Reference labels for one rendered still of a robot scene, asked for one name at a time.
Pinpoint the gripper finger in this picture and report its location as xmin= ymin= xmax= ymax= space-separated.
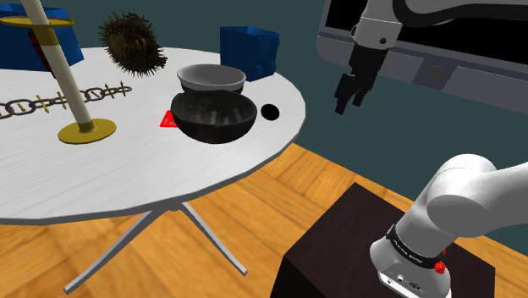
xmin=352 ymin=84 xmax=375 ymax=108
xmin=333 ymin=73 xmax=360 ymax=116

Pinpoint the black round disc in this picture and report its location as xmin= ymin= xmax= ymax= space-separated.
xmin=261 ymin=103 xmax=281 ymax=122

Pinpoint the small blue box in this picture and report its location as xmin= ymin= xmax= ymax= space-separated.
xmin=219 ymin=25 xmax=281 ymax=83

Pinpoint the black bowl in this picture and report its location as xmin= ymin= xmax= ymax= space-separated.
xmin=170 ymin=90 xmax=258 ymax=145

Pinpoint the grey bowl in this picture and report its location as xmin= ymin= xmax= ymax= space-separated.
xmin=176 ymin=63 xmax=247 ymax=95

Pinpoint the dark robot stand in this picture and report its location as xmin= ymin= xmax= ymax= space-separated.
xmin=270 ymin=182 xmax=496 ymax=298

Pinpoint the red triangle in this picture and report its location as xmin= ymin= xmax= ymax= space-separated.
xmin=159 ymin=109 xmax=179 ymax=129

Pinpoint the brown spiky ball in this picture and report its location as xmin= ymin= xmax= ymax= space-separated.
xmin=97 ymin=11 xmax=168 ymax=79

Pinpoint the white round table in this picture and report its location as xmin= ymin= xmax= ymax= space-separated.
xmin=0 ymin=46 xmax=307 ymax=295

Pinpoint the white pole with gold discs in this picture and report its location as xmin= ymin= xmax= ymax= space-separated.
xmin=0 ymin=0 xmax=118 ymax=146

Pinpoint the large blue box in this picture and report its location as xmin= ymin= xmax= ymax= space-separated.
xmin=0 ymin=3 xmax=85 ymax=72

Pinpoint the red and black coil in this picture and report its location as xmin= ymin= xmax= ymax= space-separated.
xmin=27 ymin=30 xmax=57 ymax=80

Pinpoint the grey wall television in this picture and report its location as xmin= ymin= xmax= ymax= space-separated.
xmin=316 ymin=0 xmax=528 ymax=115

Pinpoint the grey chain with gold pins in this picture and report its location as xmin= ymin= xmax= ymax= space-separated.
xmin=0 ymin=80 xmax=133 ymax=121

